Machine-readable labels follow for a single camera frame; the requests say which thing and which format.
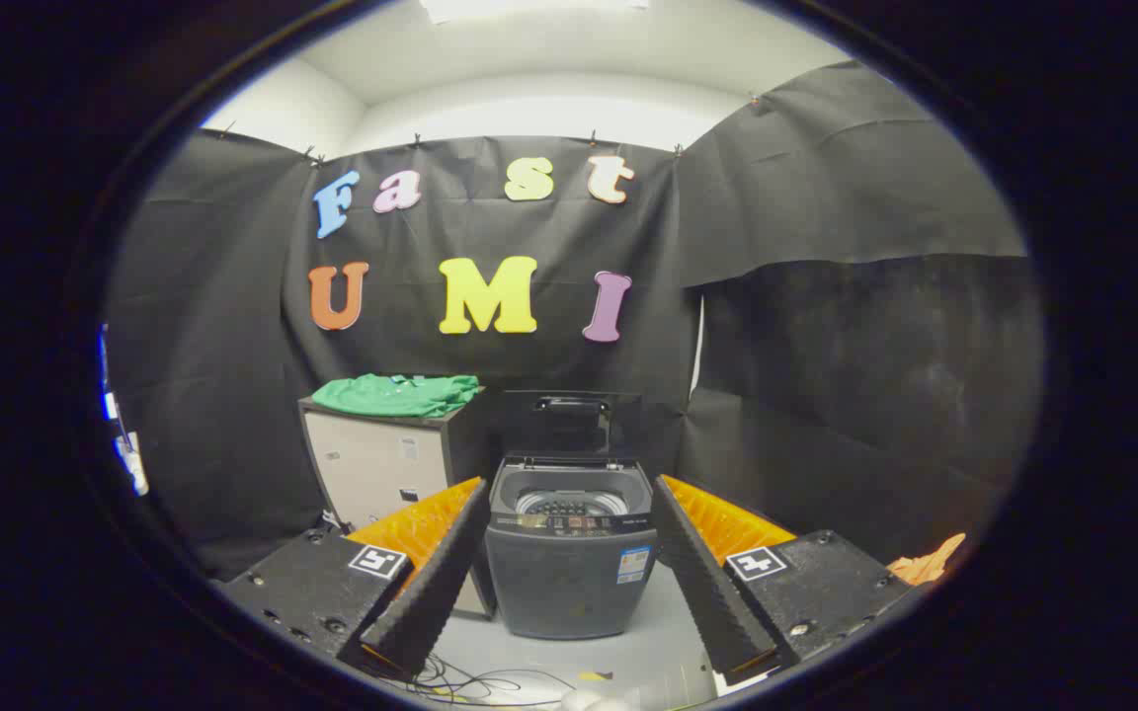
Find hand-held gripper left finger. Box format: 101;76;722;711
218;477;491;682

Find orange crumpled sheet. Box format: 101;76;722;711
887;533;967;586

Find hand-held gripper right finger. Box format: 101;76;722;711
650;474;916;687

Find green polo shirt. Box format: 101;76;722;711
311;373;482;419

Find dark grey washing machine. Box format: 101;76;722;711
483;456;659;641

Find grey cabinet with dark top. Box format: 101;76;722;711
298;387;501;621

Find blue and white edge object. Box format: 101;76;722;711
100;326;150;497

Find thin black floor cables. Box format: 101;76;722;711
371;652;580;708

